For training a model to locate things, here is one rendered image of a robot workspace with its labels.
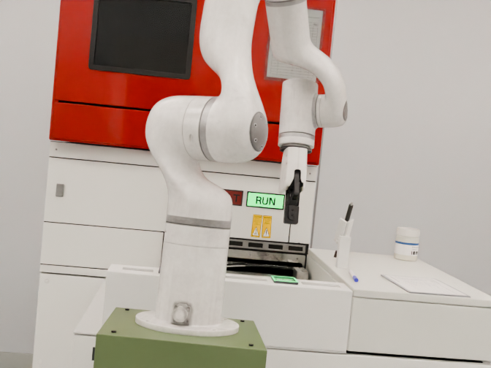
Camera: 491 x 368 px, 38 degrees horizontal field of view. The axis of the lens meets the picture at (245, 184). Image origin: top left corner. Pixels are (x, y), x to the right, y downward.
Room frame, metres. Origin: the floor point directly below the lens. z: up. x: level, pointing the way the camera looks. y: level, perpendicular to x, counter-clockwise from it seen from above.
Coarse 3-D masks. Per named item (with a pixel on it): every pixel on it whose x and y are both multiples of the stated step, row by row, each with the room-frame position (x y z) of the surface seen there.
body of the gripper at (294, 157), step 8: (288, 152) 1.61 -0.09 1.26; (296, 152) 1.61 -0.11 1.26; (304, 152) 1.62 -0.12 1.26; (288, 160) 1.61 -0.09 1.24; (296, 160) 1.60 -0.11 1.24; (304, 160) 1.61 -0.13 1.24; (288, 168) 1.60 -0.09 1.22; (296, 168) 1.60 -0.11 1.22; (304, 168) 1.60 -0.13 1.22; (280, 176) 1.68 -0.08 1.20; (288, 176) 1.59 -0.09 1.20; (304, 176) 1.60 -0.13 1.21; (280, 184) 1.66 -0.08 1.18; (288, 184) 1.59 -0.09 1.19; (304, 184) 1.60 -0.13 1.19; (280, 192) 1.66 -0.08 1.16
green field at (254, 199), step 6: (252, 198) 2.20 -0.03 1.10; (258, 198) 2.20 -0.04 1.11; (264, 198) 2.20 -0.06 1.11; (270, 198) 2.21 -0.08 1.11; (276, 198) 2.21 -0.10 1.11; (282, 198) 2.21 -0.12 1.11; (252, 204) 2.20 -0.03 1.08; (258, 204) 2.20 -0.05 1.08; (264, 204) 2.21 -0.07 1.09; (270, 204) 2.21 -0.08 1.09; (276, 204) 2.21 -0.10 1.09; (282, 204) 2.21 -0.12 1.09
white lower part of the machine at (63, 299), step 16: (48, 288) 2.15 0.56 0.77; (64, 288) 2.16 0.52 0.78; (80, 288) 2.16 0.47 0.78; (96, 288) 2.17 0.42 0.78; (48, 304) 2.16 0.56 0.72; (64, 304) 2.16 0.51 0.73; (80, 304) 2.16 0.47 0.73; (48, 320) 2.16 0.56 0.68; (64, 320) 2.16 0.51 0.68; (48, 336) 2.16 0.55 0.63; (64, 336) 2.16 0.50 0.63; (48, 352) 2.16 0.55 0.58; (64, 352) 2.16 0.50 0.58
